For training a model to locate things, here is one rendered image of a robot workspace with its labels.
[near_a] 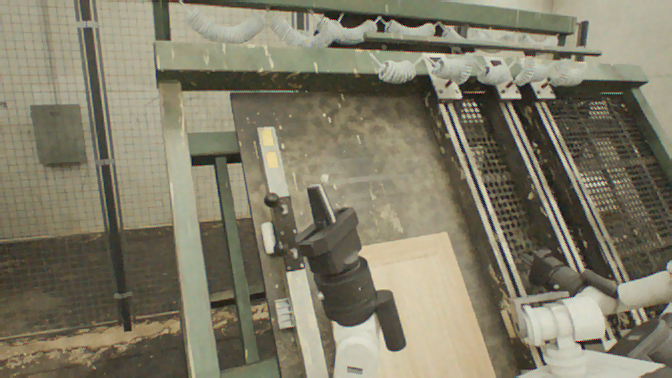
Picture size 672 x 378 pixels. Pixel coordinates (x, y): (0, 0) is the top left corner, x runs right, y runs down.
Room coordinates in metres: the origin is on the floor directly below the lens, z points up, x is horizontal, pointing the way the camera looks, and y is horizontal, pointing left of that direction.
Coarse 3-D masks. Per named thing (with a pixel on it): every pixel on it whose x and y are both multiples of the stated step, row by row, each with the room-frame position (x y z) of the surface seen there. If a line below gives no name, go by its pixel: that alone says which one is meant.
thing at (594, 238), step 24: (528, 96) 1.62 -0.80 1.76; (552, 96) 1.59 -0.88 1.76; (528, 120) 1.61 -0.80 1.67; (552, 120) 1.57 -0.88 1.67; (552, 144) 1.50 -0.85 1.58; (552, 168) 1.49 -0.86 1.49; (576, 168) 1.46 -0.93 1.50; (576, 192) 1.39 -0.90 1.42; (576, 216) 1.38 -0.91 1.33; (600, 240) 1.29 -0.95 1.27; (600, 264) 1.27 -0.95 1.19; (624, 312) 1.18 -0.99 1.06
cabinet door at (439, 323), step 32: (384, 256) 1.05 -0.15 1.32; (416, 256) 1.08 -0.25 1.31; (448, 256) 1.12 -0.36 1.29; (384, 288) 0.99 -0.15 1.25; (416, 288) 1.02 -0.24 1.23; (448, 288) 1.05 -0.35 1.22; (416, 320) 0.97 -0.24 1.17; (448, 320) 1.00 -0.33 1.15; (384, 352) 0.89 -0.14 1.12; (416, 352) 0.92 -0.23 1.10; (448, 352) 0.94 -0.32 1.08; (480, 352) 0.97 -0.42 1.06
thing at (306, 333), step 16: (272, 128) 1.15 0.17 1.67; (272, 176) 1.06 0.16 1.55; (272, 208) 1.02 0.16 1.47; (288, 272) 0.92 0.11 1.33; (304, 272) 0.93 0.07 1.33; (288, 288) 0.90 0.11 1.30; (304, 288) 0.90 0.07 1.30; (304, 304) 0.88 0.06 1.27; (304, 320) 0.86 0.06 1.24; (304, 336) 0.84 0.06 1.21; (304, 352) 0.81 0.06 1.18; (320, 352) 0.82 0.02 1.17; (304, 368) 0.80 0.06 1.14; (320, 368) 0.80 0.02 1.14
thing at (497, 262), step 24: (432, 72) 1.42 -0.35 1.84; (432, 96) 1.43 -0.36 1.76; (456, 96) 1.40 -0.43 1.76; (432, 120) 1.42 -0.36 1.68; (456, 120) 1.38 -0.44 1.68; (456, 144) 1.32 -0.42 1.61; (456, 168) 1.29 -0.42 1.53; (456, 192) 1.29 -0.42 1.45; (480, 192) 1.24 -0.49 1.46; (480, 216) 1.18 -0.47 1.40; (480, 240) 1.17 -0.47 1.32; (504, 240) 1.15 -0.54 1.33; (504, 264) 1.11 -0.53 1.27; (504, 288) 1.07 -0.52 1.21; (528, 360) 0.97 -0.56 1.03
